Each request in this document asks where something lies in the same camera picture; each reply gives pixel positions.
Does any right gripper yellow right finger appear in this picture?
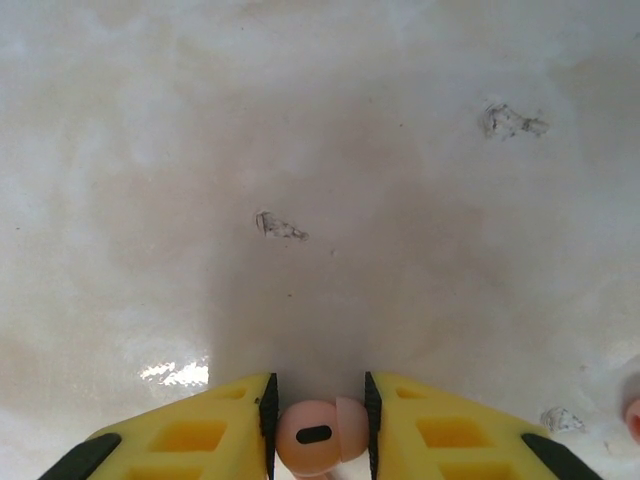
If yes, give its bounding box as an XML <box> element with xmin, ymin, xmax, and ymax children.
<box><xmin>363</xmin><ymin>370</ymin><xmax>611</xmax><ymax>480</ymax></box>

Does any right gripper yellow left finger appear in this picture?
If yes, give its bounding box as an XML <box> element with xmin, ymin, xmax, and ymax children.
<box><xmin>44</xmin><ymin>372</ymin><xmax>279</xmax><ymax>480</ymax></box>

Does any pink wireless earbud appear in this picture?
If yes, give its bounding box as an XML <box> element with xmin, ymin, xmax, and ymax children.
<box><xmin>274</xmin><ymin>396</ymin><xmax>371</xmax><ymax>479</ymax></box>

